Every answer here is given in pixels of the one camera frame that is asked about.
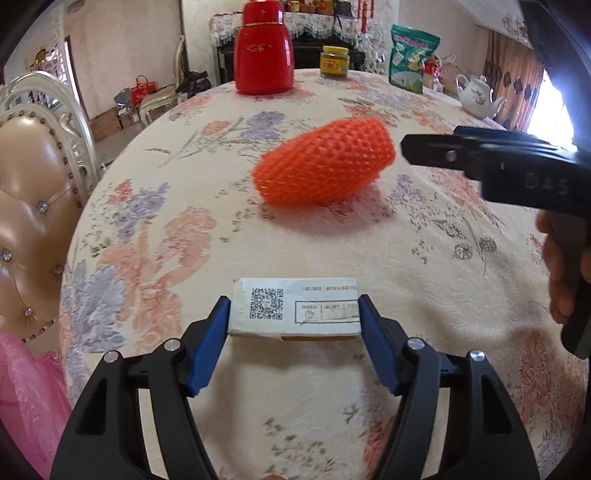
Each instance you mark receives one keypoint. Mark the tan leather ornate chair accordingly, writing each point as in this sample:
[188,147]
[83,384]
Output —
[49,169]

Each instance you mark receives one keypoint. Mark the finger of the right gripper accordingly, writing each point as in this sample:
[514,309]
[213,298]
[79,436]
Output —
[498,133]
[471,153]

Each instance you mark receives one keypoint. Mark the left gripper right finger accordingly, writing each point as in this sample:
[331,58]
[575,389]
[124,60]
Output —
[485,438]

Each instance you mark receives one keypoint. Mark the person's right hand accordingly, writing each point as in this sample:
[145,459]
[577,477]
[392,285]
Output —
[562,297]

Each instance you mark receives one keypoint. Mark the red thermos bottle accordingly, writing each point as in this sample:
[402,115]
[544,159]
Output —
[264,55]

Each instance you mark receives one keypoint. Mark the black piano with lace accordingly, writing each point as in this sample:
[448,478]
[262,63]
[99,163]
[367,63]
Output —
[308,33]

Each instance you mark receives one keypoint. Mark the yellow lid glass jar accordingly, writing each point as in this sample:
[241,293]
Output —
[334,62]

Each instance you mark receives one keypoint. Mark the floral tablecloth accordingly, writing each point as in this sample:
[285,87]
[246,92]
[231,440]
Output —
[175,222]

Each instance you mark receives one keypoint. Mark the white QR code box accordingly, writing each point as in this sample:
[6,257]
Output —
[296,308]

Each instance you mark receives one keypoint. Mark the red handbag on floor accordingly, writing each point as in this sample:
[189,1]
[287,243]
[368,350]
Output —
[142,88]

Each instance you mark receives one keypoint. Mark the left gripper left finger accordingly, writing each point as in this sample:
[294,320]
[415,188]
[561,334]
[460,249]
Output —
[103,437]

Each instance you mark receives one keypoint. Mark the green snack bag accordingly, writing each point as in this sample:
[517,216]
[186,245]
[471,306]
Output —
[411,48]

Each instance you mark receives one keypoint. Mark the far orange foam net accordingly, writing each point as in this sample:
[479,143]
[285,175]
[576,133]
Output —
[326,164]

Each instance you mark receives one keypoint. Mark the brown curtain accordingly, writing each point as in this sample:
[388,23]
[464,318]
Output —
[515,73]

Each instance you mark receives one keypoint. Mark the cream chair by piano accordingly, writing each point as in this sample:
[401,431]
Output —
[165,96]

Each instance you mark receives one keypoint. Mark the white floral teapot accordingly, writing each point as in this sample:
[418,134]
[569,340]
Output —
[476,97]

